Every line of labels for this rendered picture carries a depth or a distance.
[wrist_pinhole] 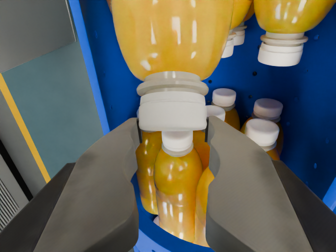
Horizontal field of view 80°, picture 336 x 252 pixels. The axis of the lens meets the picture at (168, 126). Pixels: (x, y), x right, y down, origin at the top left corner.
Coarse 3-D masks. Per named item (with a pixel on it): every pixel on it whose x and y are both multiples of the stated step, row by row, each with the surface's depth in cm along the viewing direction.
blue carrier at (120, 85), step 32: (96, 0) 21; (96, 32) 21; (256, 32) 31; (320, 32) 25; (96, 64) 21; (224, 64) 36; (256, 64) 33; (320, 64) 25; (96, 96) 21; (128, 96) 31; (256, 96) 35; (288, 96) 31; (320, 96) 26; (288, 128) 32; (320, 128) 26; (288, 160) 34; (320, 160) 26; (320, 192) 24
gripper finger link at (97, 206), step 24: (96, 144) 10; (120, 144) 9; (96, 168) 8; (120, 168) 8; (72, 192) 7; (96, 192) 7; (120, 192) 7; (72, 216) 6; (96, 216) 6; (120, 216) 6; (48, 240) 6; (72, 240) 6; (96, 240) 6; (120, 240) 6
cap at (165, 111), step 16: (144, 96) 11; (160, 96) 10; (176, 96) 10; (192, 96) 10; (144, 112) 10; (160, 112) 10; (176, 112) 10; (192, 112) 10; (144, 128) 11; (160, 128) 11; (176, 128) 12; (192, 128) 11
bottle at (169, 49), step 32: (128, 0) 9; (160, 0) 9; (192, 0) 9; (224, 0) 10; (128, 32) 10; (160, 32) 9; (192, 32) 9; (224, 32) 10; (128, 64) 11; (160, 64) 10; (192, 64) 10
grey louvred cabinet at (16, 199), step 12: (0, 144) 172; (0, 156) 168; (0, 168) 168; (12, 168) 185; (0, 180) 167; (12, 180) 180; (0, 192) 167; (12, 192) 180; (24, 192) 200; (0, 204) 168; (12, 204) 179; (24, 204) 195; (0, 216) 167; (12, 216) 180; (0, 228) 168
